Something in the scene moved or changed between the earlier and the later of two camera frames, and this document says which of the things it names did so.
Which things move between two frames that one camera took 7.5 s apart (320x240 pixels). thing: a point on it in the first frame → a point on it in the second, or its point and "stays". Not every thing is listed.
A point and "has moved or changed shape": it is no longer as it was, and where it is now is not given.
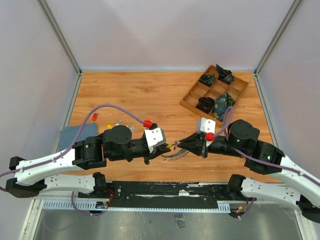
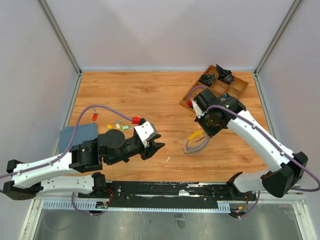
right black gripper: x=194 y=143 → x=210 y=132
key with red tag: x=95 y=115 stays
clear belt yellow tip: x=176 y=155 has moved or changed shape
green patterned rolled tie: x=208 y=79 stays
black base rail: x=165 y=194 stays
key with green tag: x=132 y=128 stays
